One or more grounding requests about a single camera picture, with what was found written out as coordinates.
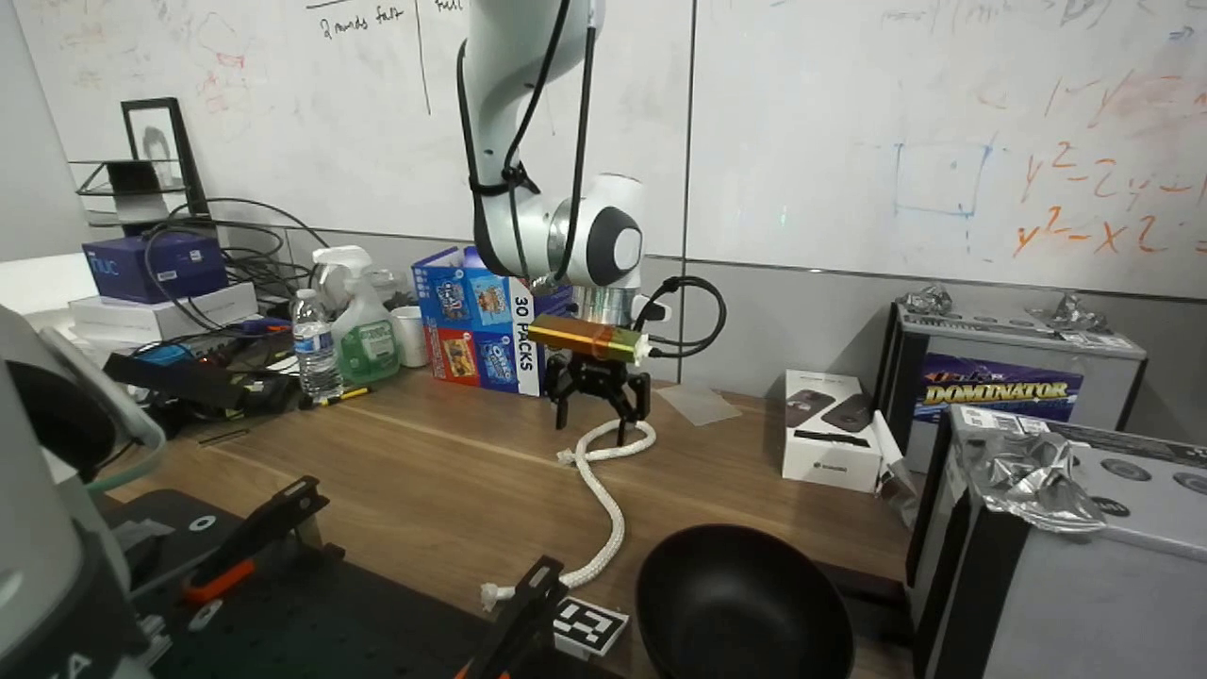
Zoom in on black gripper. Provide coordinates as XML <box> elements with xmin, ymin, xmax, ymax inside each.
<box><xmin>547</xmin><ymin>353</ymin><xmax>656</xmax><ymax>445</ymax></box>

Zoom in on thick white rope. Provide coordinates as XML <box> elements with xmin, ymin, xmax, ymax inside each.
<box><xmin>480</xmin><ymin>415</ymin><xmax>664</xmax><ymax>615</ymax></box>

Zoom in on white phone box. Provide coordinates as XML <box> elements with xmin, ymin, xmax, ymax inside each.
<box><xmin>777</xmin><ymin>366</ymin><xmax>908</xmax><ymax>498</ymax></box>

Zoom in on silver Dominator battery box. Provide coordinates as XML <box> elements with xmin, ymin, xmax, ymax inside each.
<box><xmin>871</xmin><ymin>289</ymin><xmax>1149</xmax><ymax>478</ymax></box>

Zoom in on flat white box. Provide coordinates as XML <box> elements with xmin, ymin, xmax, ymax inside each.
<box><xmin>63</xmin><ymin>278</ymin><xmax>265</xmax><ymax>353</ymax></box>

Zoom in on small dark blue box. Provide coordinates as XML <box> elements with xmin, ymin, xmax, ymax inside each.
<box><xmin>80</xmin><ymin>225</ymin><xmax>232</xmax><ymax>307</ymax></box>

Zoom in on plain silver battery box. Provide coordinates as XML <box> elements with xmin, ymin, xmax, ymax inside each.
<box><xmin>906</xmin><ymin>402</ymin><xmax>1207</xmax><ymax>679</ymax></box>

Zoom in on blue snack pack carton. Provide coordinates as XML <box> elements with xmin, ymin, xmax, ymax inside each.
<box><xmin>406</xmin><ymin>243</ymin><xmax>581</xmax><ymax>402</ymax></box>

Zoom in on black white fiducial marker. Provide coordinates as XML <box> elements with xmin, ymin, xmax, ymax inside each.
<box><xmin>547</xmin><ymin>596</ymin><xmax>636</xmax><ymax>667</ymax></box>

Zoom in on black bowl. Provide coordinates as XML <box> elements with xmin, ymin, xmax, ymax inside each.
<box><xmin>634</xmin><ymin>522</ymin><xmax>861</xmax><ymax>679</ymax></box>

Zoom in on green white packet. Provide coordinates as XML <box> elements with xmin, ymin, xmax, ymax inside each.
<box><xmin>309</xmin><ymin>243</ymin><xmax>406</xmax><ymax>394</ymax></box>

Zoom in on yellow pen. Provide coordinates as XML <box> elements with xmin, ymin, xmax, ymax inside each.
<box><xmin>298</xmin><ymin>380</ymin><xmax>378</xmax><ymax>415</ymax></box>

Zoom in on clear plastic water bottle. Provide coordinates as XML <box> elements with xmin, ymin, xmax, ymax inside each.
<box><xmin>286</xmin><ymin>284</ymin><xmax>342</xmax><ymax>411</ymax></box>

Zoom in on small crumpled foil piece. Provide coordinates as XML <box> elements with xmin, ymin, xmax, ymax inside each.
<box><xmin>893</xmin><ymin>284</ymin><xmax>960</xmax><ymax>327</ymax></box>
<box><xmin>1027</xmin><ymin>289</ymin><xmax>1121</xmax><ymax>343</ymax></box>

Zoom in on black perforated base board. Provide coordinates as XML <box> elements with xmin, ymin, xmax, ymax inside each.
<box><xmin>107</xmin><ymin>482</ymin><xmax>557</xmax><ymax>679</ymax></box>

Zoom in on black tool pile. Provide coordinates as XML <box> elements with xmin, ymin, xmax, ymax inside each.
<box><xmin>102</xmin><ymin>317</ymin><xmax>309</xmax><ymax>431</ymax></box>

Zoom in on large crumpled foil wad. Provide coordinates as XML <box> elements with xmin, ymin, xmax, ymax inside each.
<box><xmin>953</xmin><ymin>402</ymin><xmax>1114</xmax><ymax>541</ymax></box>

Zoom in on gold wrist camera bar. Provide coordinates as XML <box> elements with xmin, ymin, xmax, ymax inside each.
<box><xmin>524</xmin><ymin>313</ymin><xmax>660</xmax><ymax>370</ymax></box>

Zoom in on black looped camera cable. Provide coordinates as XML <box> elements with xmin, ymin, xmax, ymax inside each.
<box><xmin>631</xmin><ymin>273</ymin><xmax>733</xmax><ymax>366</ymax></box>

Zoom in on black clamp orange handle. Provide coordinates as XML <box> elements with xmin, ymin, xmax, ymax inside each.
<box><xmin>451</xmin><ymin>556</ymin><xmax>572</xmax><ymax>679</ymax></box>
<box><xmin>177</xmin><ymin>472</ymin><xmax>336</xmax><ymax>610</ymax></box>

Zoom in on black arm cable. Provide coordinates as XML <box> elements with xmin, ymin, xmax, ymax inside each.
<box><xmin>451</xmin><ymin>0</ymin><xmax>602</xmax><ymax>288</ymax></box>

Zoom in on black cable bundle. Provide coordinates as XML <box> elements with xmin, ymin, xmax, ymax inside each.
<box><xmin>137</xmin><ymin>189</ymin><xmax>332</xmax><ymax>335</ymax></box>

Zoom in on black picture frame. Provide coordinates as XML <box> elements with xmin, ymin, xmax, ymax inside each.
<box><xmin>117</xmin><ymin>94</ymin><xmax>215</xmax><ymax>225</ymax></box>

